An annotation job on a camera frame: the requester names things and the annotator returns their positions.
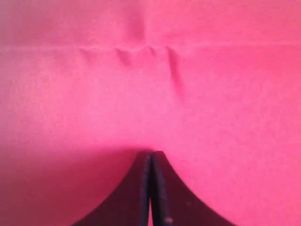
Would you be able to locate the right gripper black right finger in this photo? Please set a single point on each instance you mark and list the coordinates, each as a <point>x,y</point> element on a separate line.
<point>173,203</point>

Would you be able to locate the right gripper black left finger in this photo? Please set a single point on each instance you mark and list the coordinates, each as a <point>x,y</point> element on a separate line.
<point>128,204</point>

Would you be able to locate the red tablecloth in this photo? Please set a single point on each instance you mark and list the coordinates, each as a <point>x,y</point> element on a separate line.
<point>85,84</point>

